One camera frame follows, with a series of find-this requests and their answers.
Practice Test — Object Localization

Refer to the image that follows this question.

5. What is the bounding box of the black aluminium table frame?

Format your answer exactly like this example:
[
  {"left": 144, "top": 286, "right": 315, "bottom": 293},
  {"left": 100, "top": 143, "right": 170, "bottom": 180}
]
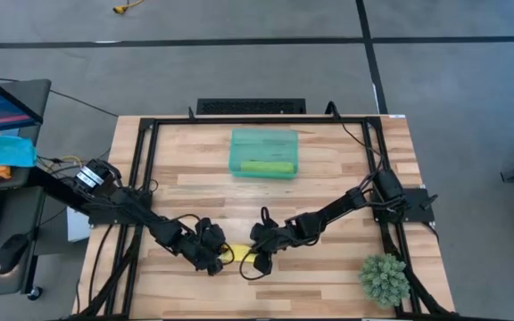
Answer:
[{"left": 62, "top": 101, "right": 461, "bottom": 321}]

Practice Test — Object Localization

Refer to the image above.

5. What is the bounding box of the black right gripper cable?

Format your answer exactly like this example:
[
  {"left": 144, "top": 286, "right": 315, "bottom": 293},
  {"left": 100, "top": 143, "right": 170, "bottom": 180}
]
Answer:
[{"left": 238, "top": 258, "right": 269, "bottom": 282}]

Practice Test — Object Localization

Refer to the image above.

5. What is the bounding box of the thin black floor cable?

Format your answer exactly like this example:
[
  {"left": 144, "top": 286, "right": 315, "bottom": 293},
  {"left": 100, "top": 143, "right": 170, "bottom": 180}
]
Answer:
[{"left": 0, "top": 78, "right": 120, "bottom": 119}]

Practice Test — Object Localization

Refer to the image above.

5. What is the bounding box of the green microfiber towel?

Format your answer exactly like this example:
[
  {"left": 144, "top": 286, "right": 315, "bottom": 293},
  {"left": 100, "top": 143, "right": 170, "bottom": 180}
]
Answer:
[{"left": 240, "top": 160, "right": 295, "bottom": 176}]

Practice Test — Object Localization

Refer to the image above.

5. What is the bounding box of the teal translucent plastic basket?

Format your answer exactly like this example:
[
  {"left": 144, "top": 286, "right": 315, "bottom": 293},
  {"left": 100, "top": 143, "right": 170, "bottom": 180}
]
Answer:
[{"left": 228, "top": 128, "right": 300, "bottom": 180}]

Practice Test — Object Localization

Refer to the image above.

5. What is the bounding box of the blue cloth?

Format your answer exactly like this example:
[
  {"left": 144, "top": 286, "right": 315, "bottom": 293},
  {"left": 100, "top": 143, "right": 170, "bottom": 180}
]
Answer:
[{"left": 0, "top": 133, "right": 38, "bottom": 169}]

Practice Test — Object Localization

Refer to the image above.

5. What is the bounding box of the yellow wire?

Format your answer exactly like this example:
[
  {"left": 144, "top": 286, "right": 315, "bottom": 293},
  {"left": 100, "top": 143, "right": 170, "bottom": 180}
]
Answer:
[{"left": 45, "top": 154, "right": 84, "bottom": 173}]

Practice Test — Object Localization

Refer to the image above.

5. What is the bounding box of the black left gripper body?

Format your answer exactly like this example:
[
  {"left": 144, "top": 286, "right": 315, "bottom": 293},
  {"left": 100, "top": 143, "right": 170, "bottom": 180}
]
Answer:
[{"left": 185, "top": 217, "right": 228, "bottom": 276}]

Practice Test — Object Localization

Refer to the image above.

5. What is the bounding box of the green artificial plant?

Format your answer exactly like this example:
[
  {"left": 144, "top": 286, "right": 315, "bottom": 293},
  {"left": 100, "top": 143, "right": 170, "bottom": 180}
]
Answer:
[{"left": 357, "top": 252, "right": 412, "bottom": 309}]

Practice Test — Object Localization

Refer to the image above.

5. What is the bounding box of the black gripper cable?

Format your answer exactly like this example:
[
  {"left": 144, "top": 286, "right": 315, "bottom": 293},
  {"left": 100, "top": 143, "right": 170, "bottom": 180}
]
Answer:
[
  {"left": 238, "top": 258, "right": 269, "bottom": 282},
  {"left": 167, "top": 212, "right": 236, "bottom": 267}
]

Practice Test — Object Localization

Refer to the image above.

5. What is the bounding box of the yellow microfiber towel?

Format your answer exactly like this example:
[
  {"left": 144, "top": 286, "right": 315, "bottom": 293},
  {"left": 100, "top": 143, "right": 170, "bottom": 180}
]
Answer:
[{"left": 219, "top": 243, "right": 258, "bottom": 265}]

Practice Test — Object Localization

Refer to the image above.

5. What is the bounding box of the black computer mouse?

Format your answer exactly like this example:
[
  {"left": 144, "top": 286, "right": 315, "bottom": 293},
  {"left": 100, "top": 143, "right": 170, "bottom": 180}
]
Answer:
[{"left": 0, "top": 235, "right": 29, "bottom": 276}]

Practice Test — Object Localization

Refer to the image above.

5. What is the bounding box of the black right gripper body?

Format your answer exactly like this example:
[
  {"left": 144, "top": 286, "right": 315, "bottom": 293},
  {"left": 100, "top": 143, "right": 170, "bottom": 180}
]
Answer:
[{"left": 250, "top": 206, "right": 305, "bottom": 276}]

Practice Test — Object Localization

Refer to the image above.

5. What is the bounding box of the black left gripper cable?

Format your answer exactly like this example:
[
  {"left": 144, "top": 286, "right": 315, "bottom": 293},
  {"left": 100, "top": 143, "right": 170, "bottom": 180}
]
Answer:
[{"left": 167, "top": 212, "right": 236, "bottom": 267}]

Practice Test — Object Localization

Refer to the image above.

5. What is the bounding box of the yellow floor cable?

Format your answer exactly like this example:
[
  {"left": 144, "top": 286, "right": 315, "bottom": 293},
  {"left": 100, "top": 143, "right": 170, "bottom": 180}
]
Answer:
[{"left": 112, "top": 0, "right": 145, "bottom": 14}]

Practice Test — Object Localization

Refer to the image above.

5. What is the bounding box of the black keyboard at table edge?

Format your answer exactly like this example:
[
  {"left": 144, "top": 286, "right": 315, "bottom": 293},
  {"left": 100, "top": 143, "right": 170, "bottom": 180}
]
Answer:
[{"left": 195, "top": 97, "right": 307, "bottom": 116}]

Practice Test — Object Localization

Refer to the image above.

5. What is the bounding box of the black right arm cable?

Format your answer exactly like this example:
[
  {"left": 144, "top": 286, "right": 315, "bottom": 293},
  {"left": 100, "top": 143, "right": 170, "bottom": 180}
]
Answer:
[{"left": 340, "top": 120, "right": 386, "bottom": 179}]

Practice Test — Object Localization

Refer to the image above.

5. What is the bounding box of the grey side desk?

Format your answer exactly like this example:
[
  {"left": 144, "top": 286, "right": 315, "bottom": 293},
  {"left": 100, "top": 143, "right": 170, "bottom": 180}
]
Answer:
[{"left": 0, "top": 78, "right": 53, "bottom": 300}]

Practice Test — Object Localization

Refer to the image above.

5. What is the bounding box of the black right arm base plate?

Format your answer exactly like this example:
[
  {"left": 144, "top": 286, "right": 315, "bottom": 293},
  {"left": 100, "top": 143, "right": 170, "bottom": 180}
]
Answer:
[{"left": 370, "top": 186, "right": 439, "bottom": 225}]

